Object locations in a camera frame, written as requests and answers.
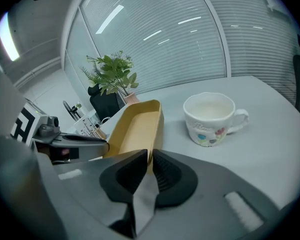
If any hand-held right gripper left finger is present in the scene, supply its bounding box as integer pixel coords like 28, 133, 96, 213
36, 148, 149, 238

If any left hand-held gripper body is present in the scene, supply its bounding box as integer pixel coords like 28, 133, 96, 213
9, 100, 64, 165

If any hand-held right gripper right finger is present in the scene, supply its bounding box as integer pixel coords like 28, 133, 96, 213
136, 148, 281, 240

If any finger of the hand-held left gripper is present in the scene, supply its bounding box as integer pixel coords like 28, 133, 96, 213
52, 133, 111, 164

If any yellow tray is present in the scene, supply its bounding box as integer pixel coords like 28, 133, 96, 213
102, 99, 164, 165

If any wooden card holder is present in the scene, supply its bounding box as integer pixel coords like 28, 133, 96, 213
73, 115, 108, 141

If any black standing fan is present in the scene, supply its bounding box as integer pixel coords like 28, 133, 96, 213
62, 99, 82, 123

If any round table with pale cloth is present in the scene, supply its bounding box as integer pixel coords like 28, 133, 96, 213
66, 108, 112, 132

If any pink vase with flowers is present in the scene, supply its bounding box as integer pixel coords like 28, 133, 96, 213
79, 49, 141, 106

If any white floral mug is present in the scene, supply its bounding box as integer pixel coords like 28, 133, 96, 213
182, 91, 251, 148

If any ceiling tube light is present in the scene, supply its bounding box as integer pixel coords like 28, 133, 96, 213
0, 10, 21, 63

